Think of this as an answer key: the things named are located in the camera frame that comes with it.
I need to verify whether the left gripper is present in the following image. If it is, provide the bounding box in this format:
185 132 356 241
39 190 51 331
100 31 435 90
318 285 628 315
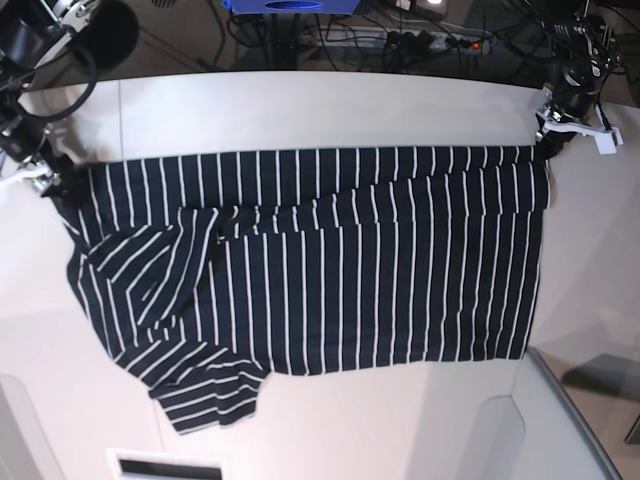
535 107 577 160

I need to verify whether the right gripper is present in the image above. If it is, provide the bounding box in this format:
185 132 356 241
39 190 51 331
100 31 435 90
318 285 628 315
31 152 88 205

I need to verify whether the navy white striped t-shirt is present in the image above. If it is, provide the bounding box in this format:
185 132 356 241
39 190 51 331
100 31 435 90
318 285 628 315
55 146 551 434

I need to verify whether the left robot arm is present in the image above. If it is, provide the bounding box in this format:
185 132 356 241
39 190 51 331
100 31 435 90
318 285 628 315
535 13 626 159

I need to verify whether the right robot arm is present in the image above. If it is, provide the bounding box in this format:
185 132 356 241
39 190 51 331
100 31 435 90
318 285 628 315
1 1 101 203

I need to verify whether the black round stool seat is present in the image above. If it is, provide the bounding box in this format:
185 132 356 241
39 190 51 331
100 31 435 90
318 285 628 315
74 1 140 76

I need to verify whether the white power strip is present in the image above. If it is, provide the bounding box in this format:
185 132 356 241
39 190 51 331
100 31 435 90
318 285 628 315
304 24 497 55

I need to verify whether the blue box under table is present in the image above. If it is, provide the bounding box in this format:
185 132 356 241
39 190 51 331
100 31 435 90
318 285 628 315
222 0 359 15

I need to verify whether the white panel left front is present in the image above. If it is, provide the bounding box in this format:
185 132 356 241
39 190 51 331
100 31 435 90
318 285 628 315
1 375 65 479

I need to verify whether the white panel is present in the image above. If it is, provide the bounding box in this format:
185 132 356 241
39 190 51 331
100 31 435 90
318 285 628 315
404 350 621 479
1 375 65 479

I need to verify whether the white panel right front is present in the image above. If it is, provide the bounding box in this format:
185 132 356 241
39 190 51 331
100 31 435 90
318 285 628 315
404 350 621 479

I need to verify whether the white slotted tray front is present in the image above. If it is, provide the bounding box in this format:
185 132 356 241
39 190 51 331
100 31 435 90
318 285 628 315
105 448 233 480

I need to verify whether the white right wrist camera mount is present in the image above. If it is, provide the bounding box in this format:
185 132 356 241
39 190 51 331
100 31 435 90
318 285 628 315
1 162 57 207

